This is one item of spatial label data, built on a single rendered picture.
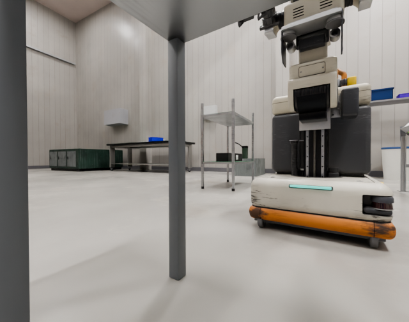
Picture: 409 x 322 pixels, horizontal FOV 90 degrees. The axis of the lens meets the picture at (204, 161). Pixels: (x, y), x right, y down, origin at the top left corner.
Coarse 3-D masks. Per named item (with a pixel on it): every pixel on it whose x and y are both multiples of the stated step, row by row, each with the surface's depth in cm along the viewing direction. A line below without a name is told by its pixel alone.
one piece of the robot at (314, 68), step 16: (304, 0) 104; (320, 0) 101; (336, 0) 97; (352, 0) 96; (288, 16) 109; (304, 16) 105; (320, 32) 101; (320, 48) 104; (304, 64) 105; (320, 64) 101; (336, 64) 99; (304, 80) 102; (320, 80) 98; (336, 80) 95; (288, 96) 107; (336, 96) 96
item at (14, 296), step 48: (0, 0) 30; (144, 0) 49; (192, 0) 49; (240, 0) 49; (288, 0) 49; (0, 48) 30; (0, 96) 30; (0, 144) 30; (0, 192) 30; (0, 240) 30; (0, 288) 30
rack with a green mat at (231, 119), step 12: (216, 120) 283; (228, 120) 283; (240, 120) 283; (252, 120) 316; (228, 132) 336; (252, 132) 317; (228, 144) 337; (252, 144) 317; (252, 156) 317; (228, 168) 337; (252, 168) 317; (228, 180) 337; (252, 180) 318
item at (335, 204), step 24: (264, 192) 110; (288, 192) 104; (312, 192) 98; (336, 192) 92; (360, 192) 88; (384, 192) 84; (264, 216) 110; (288, 216) 103; (312, 216) 98; (336, 216) 93; (360, 216) 88; (384, 216) 84; (384, 240) 86
